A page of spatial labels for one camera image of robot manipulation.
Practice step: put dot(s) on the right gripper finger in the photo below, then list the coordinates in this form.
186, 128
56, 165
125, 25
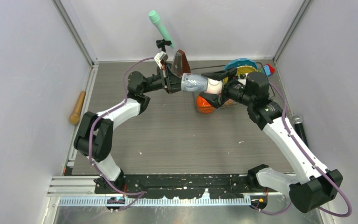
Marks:
215, 100
221, 75

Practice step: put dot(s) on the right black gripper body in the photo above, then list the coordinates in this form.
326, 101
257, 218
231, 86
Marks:
237, 92

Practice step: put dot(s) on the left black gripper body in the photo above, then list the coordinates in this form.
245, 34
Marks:
160, 81

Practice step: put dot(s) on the orange bowl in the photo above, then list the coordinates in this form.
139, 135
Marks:
203, 106

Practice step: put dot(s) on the white ceramic bowl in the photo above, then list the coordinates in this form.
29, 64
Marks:
214, 87

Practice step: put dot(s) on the woven bamboo round tray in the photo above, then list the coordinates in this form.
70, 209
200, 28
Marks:
242, 71

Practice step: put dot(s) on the small blue-handled cup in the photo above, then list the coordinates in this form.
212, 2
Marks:
193, 82

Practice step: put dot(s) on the blue polka dot plate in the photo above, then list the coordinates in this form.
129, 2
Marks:
241, 62

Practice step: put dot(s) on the pink patterned mug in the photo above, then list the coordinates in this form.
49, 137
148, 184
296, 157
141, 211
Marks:
228, 103

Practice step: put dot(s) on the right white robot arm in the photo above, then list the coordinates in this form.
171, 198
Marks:
313, 184

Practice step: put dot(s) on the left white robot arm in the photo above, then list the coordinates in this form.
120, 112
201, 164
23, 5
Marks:
95, 132

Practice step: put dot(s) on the brown wooden metronome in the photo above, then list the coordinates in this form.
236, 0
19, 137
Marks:
180, 64

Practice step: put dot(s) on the colourful toy blocks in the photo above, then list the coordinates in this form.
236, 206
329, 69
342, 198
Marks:
268, 70

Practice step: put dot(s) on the black microphone stand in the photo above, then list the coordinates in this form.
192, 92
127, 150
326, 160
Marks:
162, 43

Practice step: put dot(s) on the black handheld microphone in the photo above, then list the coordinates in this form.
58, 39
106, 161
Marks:
297, 121

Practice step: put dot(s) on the mint green microphone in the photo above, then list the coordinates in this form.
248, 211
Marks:
157, 22

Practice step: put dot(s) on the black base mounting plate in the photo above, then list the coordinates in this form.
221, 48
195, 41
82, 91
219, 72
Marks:
188, 186

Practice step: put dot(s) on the wooden rolling pin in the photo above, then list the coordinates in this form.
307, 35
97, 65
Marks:
76, 114

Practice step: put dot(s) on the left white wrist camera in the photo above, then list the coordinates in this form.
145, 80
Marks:
161, 58

